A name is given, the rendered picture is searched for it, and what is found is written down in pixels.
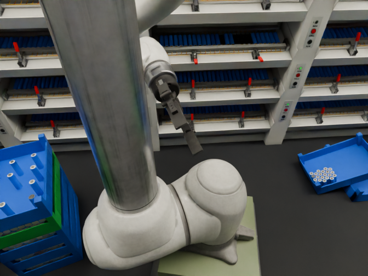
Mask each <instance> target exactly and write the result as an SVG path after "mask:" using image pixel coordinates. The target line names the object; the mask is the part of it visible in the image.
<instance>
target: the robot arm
mask: <svg viewBox="0 0 368 276"><path fill-rule="evenodd" d="M184 1H185V0H39V3H40V6H41V8H42V12H43V15H44V18H45V20H46V23H47V26H48V29H49V32H50V35H51V38H52V40H53V43H54V46H55V49H56V52H57V55H58V57H59V60H60V64H61V66H62V69H63V72H64V75H65V78H66V80H67V84H68V87H69V89H70V92H71V95H72V98H73V101H74V104H75V106H76V109H77V111H78V112H79V115H80V118H81V121H82V124H83V126H84V130H85V133H86V135H87V138H88V141H89V144H90V147H91V150H92V153H93V156H94V158H95V161H96V165H97V168H98V170H99V173H100V176H101V179H102V182H103V185H104V187H105V189H104V190H103V191H102V193H101V195H100V197H99V201H98V205H97V207H96V208H94V209H93V210H92V211H91V213H90V214H89V215H88V217H87V219H86V221H85V224H84V227H83V243H84V247H85V251H86V253H87V255H88V258H89V260H90V261H91V262H92V263H93V264H94V265H96V266H98V267H99V268H102V269H108V270H124V269H130V268H134V267H137V266H140V265H144V264H146V263H149V262H152V261H155V260H157V259H159V258H162V257H164V256H166V255H169V254H171V253H173V252H175V251H189V252H193V253H196V254H200V255H204V256H208V257H212V258H216V259H219V260H222V261H224V262H226V263H227V264H229V265H235V264H236V262H237V260H238V255H237V240H238V239H243V240H253V239H254V236H255V231H254V230H252V229H250V228H247V227H245V226H242V225H240V223H241V221H242V218H243V216H244V212H245V208H246V202H247V193H246V187H245V183H244V181H243V180H242V177H241V176H240V174H239V173H238V171H237V170H236V168H235V167H234V166H233V165H231V164H230V163H228V162H226V161H224V160H220V159H208V160H205V161H203V162H200V163H198V164H197V165H195V166H194V167H192V168H191V169H190V170H189V172H188V173H187V174H185V175H183V176H182V177H181V178H179V179H178V180H176V181H174V182H173V183H171V184H169V185H166V183H165V182H164V181H163V180H162V179H161V178H159V177H158V176H156V166H155V161H154V153H153V143H152V135H151V126H150V117H149V112H148V103H147V94H146V85H145V82H146V84H147V86H148V88H149V89H150V91H151V92H152V93H153V94H154V97H155V98H156V100H157V101H159V102H161V104H162V106H163V107H165V106H166V107H165V108H166V110H167V112H168V114H169V116H170V119H171V121H172V123H173V125H174V127H175V129H176V130H178V129H180V128H181V129H182V131H183V133H184V137H185V139H186V142H187V144H188V146H189V148H190V150H191V152H192V154H193V156H194V155H196V154H198V153H200V152H202V151H203V149H202V147H201V145H200V143H199V141H198V139H197V137H196V135H195V133H196V131H193V130H192V129H191V127H190V125H189V123H188V121H187V119H186V117H185V116H184V114H183V109H182V107H181V105H180V101H179V98H178V97H177V96H178V95H179V92H180V87H179V85H178V83H177V76H176V74H175V72H174V71H173V68H172V66H171V63H170V59H169V57H168V55H167V53H166V51H165V50H164V48H163V47H162V46H161V45H160V43H159V42H157V41H156V40H155V39H153V38H151V37H141V38H140V35H141V34H142V33H144V32H145V31H147V30H148V29H150V28H151V27H153V26H154V25H155V24H157V23H159V22H160V21H162V20H163V19H164V18H166V17H167V16H168V15H170V14H171V13H172V12H173V11H174V10H176V9H177V8H178V7H179V6H180V5H181V4H182V3H183V2H184Z"/></svg>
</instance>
